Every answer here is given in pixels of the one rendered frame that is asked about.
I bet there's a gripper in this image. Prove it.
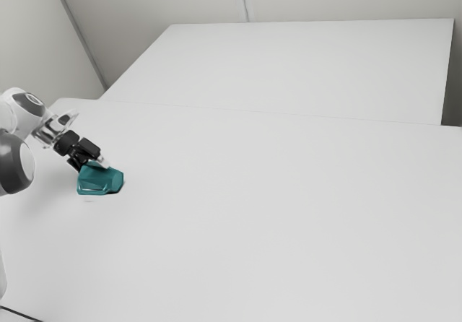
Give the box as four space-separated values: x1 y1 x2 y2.
53 130 111 173

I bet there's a teal faceted mug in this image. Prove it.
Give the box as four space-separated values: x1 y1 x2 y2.
76 161 126 196

